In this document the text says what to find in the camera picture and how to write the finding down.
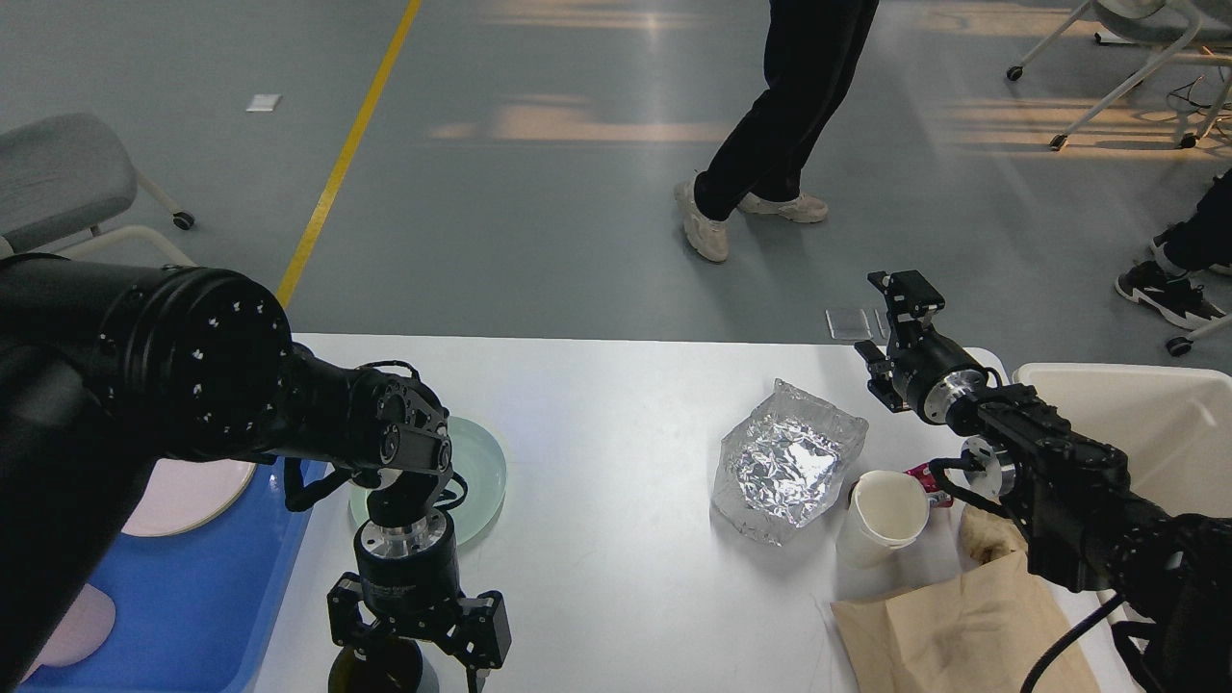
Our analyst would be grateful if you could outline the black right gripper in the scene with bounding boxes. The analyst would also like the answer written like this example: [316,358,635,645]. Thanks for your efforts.
[854,270,987,425]

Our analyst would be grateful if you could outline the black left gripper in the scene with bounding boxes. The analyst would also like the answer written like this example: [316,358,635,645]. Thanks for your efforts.
[326,511,513,692]

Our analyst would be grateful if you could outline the dark green mug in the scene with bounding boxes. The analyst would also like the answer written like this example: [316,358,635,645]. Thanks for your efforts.
[326,639,424,692]

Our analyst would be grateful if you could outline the light green plate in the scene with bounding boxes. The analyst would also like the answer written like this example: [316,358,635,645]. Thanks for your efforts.
[347,416,508,547]

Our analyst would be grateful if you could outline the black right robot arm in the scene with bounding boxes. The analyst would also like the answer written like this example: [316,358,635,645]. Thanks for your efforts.
[857,270,1231,692]

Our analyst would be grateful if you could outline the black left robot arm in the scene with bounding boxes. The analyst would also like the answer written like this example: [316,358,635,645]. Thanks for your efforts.
[2,253,511,692]

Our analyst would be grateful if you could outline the metal floor socket plates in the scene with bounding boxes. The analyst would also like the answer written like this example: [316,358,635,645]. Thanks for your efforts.
[825,307,888,343]

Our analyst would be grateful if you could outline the small red wrapper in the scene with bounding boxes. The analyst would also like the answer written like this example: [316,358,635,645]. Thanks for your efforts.
[906,462,955,509]

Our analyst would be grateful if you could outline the white paper cup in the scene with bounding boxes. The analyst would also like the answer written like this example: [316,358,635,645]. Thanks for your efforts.
[837,470,930,568]

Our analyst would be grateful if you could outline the crumpled foil bag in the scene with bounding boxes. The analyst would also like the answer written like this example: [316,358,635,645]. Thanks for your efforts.
[711,379,870,547]

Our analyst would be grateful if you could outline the crumpled brown paper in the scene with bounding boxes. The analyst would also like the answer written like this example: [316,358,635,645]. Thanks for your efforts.
[958,504,1027,565]

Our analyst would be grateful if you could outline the blue plastic tray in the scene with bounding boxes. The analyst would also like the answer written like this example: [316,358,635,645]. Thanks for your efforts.
[18,462,309,692]

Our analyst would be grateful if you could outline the pink plate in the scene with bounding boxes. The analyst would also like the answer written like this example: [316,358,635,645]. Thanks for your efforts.
[121,459,255,538]

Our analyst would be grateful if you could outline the seated person black sneakers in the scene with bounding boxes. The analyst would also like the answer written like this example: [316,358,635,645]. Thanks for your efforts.
[1115,170,1231,332]

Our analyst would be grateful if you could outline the white plastic bin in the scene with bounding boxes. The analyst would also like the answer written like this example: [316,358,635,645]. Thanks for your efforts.
[1013,363,1232,636]

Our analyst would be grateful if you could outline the brown paper bag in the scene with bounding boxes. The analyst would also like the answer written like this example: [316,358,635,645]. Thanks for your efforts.
[832,552,1071,692]

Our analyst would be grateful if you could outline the walking person in black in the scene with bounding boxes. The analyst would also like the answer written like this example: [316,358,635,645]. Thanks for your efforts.
[675,1,878,264]

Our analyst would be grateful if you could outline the pink mug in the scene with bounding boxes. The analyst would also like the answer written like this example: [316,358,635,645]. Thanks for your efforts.
[21,584,117,683]

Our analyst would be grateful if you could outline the grey office chair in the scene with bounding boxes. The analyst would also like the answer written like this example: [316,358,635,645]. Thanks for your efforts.
[1,113,196,265]

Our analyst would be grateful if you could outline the white chair frame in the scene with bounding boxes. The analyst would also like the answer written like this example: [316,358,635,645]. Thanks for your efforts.
[1007,0,1232,150]

